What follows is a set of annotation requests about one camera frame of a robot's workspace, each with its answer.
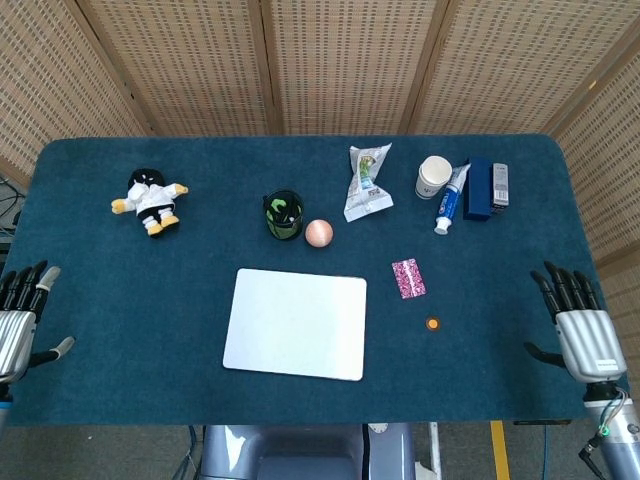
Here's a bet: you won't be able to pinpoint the white rectangular board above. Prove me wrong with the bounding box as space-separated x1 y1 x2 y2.
222 267 368 383

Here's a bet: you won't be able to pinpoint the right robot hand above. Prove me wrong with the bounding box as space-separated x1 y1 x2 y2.
523 259 629 386

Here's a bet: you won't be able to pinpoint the navy blue box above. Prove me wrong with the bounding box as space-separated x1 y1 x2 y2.
462 156 496 222

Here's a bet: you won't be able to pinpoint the white snack bag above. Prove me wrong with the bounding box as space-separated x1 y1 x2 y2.
342 142 395 223

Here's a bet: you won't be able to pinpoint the black floor cables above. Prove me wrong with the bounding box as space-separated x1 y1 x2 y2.
0 174 26 251

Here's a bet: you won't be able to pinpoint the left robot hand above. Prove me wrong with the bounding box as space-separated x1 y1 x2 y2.
0 259 76 386

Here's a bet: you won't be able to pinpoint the woven folding screen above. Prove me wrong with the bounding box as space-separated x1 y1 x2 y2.
0 0 640 421

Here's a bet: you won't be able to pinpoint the white paper cup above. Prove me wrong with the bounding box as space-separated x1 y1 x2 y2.
414 155 454 200

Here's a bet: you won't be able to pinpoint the blue white toothpaste tube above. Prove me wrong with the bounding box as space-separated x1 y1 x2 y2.
433 162 472 236

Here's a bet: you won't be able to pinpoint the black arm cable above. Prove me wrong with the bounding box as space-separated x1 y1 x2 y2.
578 387 629 466

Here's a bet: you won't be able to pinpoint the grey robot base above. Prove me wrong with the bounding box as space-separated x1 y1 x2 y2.
199 423 417 480

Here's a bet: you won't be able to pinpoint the small grey black box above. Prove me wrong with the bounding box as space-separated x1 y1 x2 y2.
490 162 511 215

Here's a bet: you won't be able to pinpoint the white table leg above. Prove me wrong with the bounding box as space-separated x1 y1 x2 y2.
428 422 444 476

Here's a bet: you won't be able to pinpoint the penguin plush toy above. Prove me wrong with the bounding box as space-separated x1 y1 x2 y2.
110 168 190 239

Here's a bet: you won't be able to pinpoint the blue felt table cover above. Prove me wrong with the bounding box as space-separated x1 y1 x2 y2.
0 132 631 429

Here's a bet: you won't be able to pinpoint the black mesh pen holder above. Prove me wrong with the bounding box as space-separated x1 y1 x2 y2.
261 188 306 242

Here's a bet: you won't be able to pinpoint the copper pink ball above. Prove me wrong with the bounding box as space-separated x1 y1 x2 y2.
304 219 335 249

